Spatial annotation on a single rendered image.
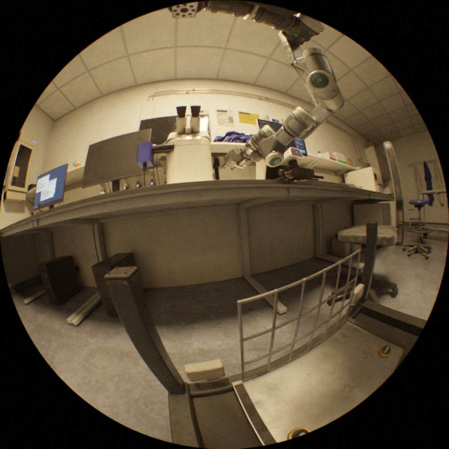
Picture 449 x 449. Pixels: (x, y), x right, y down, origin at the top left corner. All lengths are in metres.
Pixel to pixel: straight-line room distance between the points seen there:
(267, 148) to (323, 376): 0.70
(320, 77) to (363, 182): 2.07
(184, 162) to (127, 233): 1.05
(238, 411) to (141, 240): 1.38
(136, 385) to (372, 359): 0.77
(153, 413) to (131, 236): 1.34
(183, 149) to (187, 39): 1.81
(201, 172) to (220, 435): 0.73
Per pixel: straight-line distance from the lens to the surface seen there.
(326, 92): 0.52
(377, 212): 2.57
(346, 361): 0.38
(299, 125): 0.57
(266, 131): 0.67
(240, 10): 0.73
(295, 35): 0.83
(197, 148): 0.63
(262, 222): 1.51
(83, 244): 1.85
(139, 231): 1.44
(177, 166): 0.60
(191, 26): 2.16
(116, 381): 0.83
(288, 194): 0.69
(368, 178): 2.45
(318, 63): 0.64
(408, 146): 6.05
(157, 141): 1.45
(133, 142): 1.08
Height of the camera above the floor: 0.62
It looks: 3 degrees down
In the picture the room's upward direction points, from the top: 5 degrees counter-clockwise
